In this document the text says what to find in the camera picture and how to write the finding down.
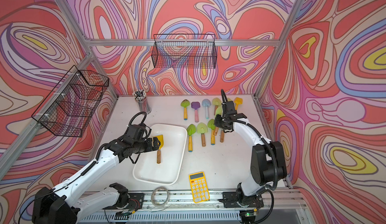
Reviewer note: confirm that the yellow shovel wooden handle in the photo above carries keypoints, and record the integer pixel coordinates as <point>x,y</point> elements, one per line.
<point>160,141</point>

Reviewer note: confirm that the yellow calculator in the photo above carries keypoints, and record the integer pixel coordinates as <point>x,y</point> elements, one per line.
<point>199,187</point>

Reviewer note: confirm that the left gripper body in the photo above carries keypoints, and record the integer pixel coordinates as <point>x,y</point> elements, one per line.
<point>145,146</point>

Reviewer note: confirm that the black wire basket back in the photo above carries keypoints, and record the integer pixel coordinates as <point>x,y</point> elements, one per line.
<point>181,51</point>

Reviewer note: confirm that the purple shovel pink handle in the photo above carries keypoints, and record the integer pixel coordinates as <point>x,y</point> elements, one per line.
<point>196,105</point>

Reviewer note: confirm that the white storage tray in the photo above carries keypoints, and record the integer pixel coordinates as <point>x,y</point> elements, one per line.
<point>167,172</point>

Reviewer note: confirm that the black wire basket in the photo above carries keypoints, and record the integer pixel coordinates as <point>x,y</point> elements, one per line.
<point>73,107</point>
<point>181,51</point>

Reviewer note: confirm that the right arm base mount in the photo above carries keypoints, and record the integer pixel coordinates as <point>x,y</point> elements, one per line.
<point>236,199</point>

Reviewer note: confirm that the black wire basket left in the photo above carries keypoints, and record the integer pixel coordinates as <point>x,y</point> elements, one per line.
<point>73,107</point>

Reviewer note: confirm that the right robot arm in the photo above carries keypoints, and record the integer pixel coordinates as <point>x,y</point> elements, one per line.
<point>267,165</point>

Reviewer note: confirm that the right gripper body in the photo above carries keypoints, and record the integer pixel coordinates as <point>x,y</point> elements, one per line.
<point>220,122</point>

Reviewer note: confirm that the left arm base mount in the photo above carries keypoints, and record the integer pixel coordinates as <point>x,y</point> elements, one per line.
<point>133,202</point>

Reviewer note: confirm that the green shovel wooden handle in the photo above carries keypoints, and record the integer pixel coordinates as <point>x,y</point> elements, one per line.
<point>216,102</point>

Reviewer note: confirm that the green shovel yellow handle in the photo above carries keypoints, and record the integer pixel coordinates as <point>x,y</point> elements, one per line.
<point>185,103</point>

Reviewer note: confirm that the green shovel blue-tip handle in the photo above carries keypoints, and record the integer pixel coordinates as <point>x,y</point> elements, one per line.
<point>191,130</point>

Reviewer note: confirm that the green wooden-handle shovel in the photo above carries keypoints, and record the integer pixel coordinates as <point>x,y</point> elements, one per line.
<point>202,129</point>
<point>222,135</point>
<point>218,112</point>

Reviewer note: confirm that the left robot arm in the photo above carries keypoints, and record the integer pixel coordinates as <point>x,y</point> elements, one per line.
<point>63,204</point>

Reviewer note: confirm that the metal pen cup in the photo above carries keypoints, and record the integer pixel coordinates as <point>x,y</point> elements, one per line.
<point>140,97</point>

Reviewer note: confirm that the light blue shovel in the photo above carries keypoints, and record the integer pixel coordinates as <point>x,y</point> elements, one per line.
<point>206,103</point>

